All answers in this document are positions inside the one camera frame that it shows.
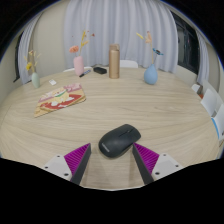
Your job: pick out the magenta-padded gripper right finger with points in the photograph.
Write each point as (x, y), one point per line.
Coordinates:
(148, 159)

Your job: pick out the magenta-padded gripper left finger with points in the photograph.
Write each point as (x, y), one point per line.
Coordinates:
(76, 159)

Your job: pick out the black computer mouse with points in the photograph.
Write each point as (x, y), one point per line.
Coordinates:
(118, 140)

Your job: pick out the colourful printed mouse pad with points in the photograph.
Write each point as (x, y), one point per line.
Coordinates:
(60, 100)

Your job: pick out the blue vase with flowers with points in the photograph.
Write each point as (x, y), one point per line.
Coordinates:
(150, 76)

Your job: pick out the group of white blue chairs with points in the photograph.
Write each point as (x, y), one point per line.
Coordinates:
(210, 103)

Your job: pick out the blue marker pen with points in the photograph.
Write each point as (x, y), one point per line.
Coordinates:
(85, 73)

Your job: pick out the green vase with flowers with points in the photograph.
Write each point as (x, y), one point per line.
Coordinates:
(35, 80)

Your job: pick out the black rectangular case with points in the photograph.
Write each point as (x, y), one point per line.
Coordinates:
(100, 70)

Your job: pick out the pink vase with flowers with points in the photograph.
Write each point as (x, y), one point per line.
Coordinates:
(78, 66)

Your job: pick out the bronze drink bottle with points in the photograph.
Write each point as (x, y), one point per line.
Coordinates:
(114, 63)

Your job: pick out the narrow white curtain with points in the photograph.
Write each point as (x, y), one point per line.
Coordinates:
(203, 60)
(26, 50)

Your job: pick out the dark window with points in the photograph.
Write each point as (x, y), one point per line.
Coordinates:
(17, 60)
(186, 46)

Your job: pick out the wide white curtain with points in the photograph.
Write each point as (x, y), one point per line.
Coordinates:
(123, 26)

